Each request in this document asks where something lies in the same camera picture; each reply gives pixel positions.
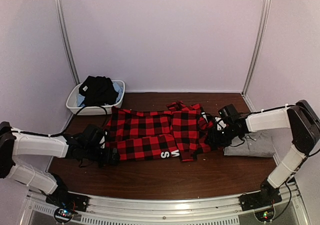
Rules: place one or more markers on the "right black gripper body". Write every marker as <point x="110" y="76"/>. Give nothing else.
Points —
<point x="225" y="138"/>

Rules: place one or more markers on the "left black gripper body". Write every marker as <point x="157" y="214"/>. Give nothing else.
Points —
<point x="92" y="155"/>

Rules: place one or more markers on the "white plastic laundry basket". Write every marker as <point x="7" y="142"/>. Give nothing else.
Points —
<point x="72" y="100"/>

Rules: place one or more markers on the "red black plaid shirt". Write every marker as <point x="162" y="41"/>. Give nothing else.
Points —
<point x="179" y="131"/>

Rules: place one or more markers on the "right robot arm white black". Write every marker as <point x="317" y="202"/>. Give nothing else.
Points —
<point x="295" y="130"/>

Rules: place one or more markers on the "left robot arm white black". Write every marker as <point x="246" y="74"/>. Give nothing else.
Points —
<point x="15" y="143"/>

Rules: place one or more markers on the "folded grey button shirt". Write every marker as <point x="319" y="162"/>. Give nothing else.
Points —
<point x="255" y="144"/>

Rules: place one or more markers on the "light blue shirt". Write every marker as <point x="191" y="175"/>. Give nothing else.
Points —
<point x="118" y="87"/>

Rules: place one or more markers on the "black shirt in basket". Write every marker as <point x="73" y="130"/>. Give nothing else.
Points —
<point x="98" y="91"/>

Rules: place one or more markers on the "left circuit board with leds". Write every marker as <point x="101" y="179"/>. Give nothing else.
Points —
<point x="62" y="215"/>

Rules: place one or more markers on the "circuit board with leds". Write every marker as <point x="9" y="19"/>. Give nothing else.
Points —
<point x="264" y="215"/>
<point x="62" y="215"/>

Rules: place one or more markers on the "right circuit board with leds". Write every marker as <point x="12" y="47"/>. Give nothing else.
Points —
<point x="264" y="215"/>

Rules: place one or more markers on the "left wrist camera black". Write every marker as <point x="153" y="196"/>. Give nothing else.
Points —
<point x="93" y="137"/>

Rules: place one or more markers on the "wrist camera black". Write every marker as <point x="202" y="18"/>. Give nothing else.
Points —
<point x="228" y="115"/>
<point x="93" y="137"/>

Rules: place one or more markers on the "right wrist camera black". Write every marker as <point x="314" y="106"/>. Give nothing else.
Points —
<point x="228" y="115"/>

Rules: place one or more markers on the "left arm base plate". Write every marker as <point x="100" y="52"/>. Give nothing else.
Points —
<point x="68" y="201"/>

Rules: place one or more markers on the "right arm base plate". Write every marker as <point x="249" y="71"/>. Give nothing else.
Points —
<point x="253" y="201"/>

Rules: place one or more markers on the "front aluminium rail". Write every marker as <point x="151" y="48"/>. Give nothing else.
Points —
<point x="221" y="210"/>

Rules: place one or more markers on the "right aluminium frame post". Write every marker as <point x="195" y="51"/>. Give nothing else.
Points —
<point x="264" y="16"/>

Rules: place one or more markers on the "aluminium frame post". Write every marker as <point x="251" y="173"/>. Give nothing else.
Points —
<point x="66" y="40"/>
<point x="264" y="16"/>

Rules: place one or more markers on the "left aluminium frame post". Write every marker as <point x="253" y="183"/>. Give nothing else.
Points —
<point x="66" y="40"/>

